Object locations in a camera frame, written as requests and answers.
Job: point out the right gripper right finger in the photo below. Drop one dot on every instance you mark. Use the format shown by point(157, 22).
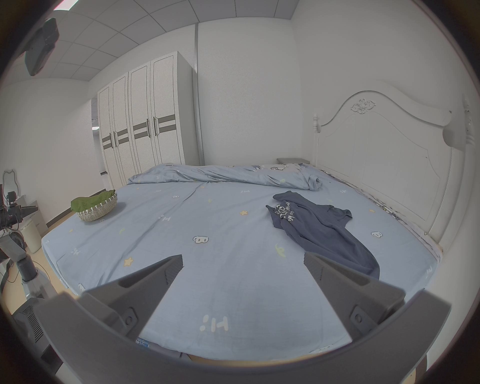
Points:
point(356, 300)

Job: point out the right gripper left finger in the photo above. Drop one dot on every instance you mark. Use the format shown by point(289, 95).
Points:
point(138, 296)

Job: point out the green shorts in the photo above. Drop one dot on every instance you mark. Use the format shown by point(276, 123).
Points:
point(90, 202)

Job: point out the round woven basket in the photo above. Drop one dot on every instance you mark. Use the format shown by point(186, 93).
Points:
point(97, 214)

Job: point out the bed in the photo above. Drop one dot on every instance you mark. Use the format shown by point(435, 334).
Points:
point(232, 262)

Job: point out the dark blue printed T-shirt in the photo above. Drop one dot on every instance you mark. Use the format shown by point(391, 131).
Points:
point(318, 232)

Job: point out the pale blue quilt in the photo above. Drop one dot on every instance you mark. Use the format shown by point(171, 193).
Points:
point(225, 176)

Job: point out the white printed pillow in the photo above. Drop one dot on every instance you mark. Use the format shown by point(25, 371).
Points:
point(283, 167)

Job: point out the grey bedside table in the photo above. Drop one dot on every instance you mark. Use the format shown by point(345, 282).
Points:
point(292, 161)

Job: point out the white wardrobe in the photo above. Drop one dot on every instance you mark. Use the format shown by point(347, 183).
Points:
point(142, 123)

